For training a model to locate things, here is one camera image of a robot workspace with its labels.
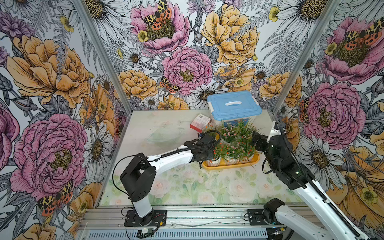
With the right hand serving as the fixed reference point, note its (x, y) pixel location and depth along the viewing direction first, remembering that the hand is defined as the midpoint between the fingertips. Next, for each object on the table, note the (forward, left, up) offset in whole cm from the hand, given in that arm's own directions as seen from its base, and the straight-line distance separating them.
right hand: (261, 136), depth 72 cm
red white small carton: (+31, +28, -23) cm, 47 cm away
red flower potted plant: (0, +19, -13) cm, 23 cm away
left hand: (0, +25, -19) cm, 31 cm away
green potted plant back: (0, +12, -12) cm, 17 cm away
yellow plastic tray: (-2, +16, -25) cm, 30 cm away
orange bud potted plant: (+17, -1, -16) cm, 24 cm away
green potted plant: (+28, +19, -26) cm, 42 cm away
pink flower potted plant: (+13, +12, -12) cm, 22 cm away
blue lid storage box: (+33, +7, -11) cm, 36 cm away
